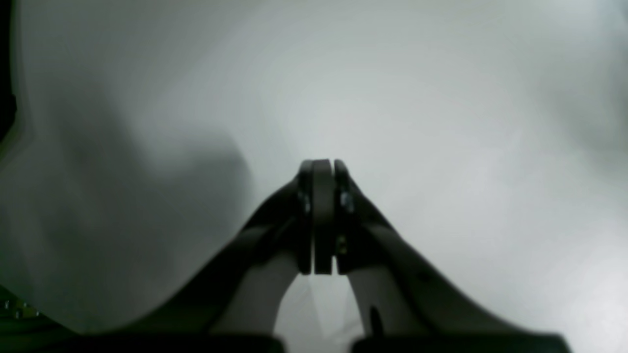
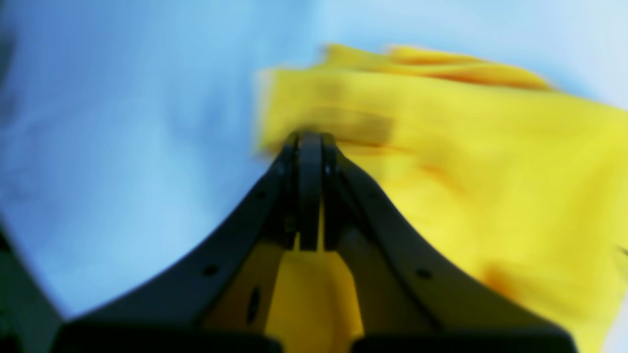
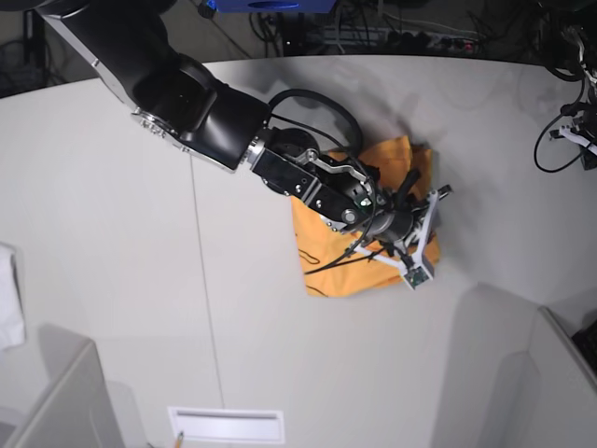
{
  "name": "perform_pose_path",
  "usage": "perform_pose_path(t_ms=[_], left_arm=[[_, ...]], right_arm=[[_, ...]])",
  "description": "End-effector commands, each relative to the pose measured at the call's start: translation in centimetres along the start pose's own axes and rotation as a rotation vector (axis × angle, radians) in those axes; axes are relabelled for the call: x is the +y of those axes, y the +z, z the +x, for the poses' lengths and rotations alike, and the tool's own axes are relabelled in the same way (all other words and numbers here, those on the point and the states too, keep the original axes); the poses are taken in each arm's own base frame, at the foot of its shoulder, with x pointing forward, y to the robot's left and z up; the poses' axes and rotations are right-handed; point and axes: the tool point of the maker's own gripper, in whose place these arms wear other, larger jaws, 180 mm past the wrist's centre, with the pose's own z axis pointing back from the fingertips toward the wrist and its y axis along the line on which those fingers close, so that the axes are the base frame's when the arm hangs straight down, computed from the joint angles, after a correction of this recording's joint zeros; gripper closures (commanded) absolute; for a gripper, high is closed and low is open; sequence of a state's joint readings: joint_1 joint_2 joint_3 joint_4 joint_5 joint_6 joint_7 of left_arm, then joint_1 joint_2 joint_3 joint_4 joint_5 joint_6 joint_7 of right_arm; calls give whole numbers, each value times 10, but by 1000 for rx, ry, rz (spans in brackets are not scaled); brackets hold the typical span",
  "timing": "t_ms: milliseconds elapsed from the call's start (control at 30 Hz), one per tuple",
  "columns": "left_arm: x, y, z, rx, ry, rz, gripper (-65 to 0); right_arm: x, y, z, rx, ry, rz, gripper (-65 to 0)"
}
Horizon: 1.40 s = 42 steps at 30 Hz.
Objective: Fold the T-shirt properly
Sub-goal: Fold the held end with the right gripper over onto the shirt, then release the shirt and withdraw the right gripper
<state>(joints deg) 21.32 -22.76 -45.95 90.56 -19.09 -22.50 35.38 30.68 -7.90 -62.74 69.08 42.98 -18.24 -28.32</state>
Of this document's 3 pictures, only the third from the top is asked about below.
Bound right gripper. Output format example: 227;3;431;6
368;170;429;245

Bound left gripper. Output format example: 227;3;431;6
571;105;597;171

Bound yellow orange T-shirt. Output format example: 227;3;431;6
291;135;432;298

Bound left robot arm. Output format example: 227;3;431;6
539;1;596;171

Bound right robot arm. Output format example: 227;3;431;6
34;1;432;250

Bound right grey partition panel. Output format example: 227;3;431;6
486;307;596;447

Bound grey partition panel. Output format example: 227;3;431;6
3;339;125;447
486;307;596;447

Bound white table slot plate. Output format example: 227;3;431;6
168;406;285;444

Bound pencil at bottom edge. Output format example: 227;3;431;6
174;432;185;448

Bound left grey partition panel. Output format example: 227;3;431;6
3;339;125;447

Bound white cloth at left edge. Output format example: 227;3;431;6
0;245;26;352

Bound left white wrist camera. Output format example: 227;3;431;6
548;125;597;156

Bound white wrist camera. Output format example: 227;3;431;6
355;184;453;290
548;125;597;156

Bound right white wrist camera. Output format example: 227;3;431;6
355;184;453;290

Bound camera black cable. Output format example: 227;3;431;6
298;153;411;298
534;69;589;174

